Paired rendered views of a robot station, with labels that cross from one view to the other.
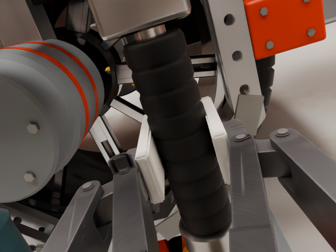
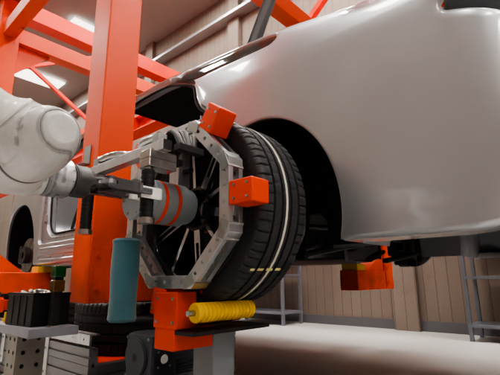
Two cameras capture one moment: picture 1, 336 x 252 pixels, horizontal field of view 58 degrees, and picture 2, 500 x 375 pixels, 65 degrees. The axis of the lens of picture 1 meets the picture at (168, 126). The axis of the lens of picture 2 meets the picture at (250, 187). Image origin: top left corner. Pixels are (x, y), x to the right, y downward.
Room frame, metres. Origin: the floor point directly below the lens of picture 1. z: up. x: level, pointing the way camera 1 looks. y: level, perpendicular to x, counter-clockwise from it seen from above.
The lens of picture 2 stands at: (-0.50, -0.83, 0.60)
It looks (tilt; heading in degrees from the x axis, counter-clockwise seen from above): 13 degrees up; 36
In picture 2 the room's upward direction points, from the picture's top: straight up
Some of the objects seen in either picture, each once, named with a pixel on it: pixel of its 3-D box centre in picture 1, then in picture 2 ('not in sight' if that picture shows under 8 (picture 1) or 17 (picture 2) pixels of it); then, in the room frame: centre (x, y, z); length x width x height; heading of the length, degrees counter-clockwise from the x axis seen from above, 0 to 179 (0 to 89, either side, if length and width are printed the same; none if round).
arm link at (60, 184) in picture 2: not in sight; (56, 177); (-0.05, 0.02, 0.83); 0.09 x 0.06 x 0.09; 84
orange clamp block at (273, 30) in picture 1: (276, 20); (248, 192); (0.40, -0.18, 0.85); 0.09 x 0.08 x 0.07; 84
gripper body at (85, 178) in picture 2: not in sight; (88, 183); (0.02, 0.01, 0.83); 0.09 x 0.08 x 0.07; 174
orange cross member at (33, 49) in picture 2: not in sight; (144, 100); (2.09, 2.45, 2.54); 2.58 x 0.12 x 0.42; 174
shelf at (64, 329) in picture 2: not in sight; (30, 327); (0.30, 0.78, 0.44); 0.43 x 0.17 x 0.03; 84
